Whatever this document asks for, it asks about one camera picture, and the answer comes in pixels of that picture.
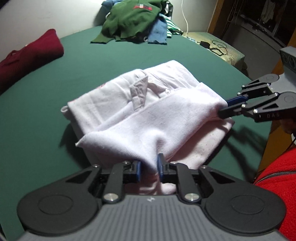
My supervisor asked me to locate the white power cord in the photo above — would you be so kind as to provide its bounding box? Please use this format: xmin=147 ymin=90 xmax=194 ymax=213
xmin=180 ymin=0 xmax=190 ymax=33

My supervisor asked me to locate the blue knit garment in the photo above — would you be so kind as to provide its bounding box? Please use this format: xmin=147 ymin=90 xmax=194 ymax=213
xmin=101 ymin=0 xmax=168 ymax=46

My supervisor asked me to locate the white polo shirt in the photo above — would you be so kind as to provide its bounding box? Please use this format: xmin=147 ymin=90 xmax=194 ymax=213
xmin=61 ymin=60 xmax=234 ymax=195

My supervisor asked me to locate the folded dark red sweater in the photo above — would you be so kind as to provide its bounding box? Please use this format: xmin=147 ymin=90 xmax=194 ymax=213
xmin=1 ymin=29 xmax=64 ymax=93

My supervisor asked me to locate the red object at edge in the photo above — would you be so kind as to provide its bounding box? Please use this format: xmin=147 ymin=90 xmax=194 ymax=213
xmin=254 ymin=147 xmax=296 ymax=240

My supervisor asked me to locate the green white striped shirt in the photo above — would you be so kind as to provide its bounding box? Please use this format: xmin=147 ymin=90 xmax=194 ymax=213
xmin=162 ymin=15 xmax=184 ymax=38

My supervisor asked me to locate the dark green knit sweater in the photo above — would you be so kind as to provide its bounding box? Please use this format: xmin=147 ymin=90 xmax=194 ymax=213
xmin=90 ymin=0 xmax=174 ymax=45

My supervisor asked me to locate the black charger adapter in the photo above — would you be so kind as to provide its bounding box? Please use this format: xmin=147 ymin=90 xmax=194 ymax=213
xmin=200 ymin=41 xmax=210 ymax=49

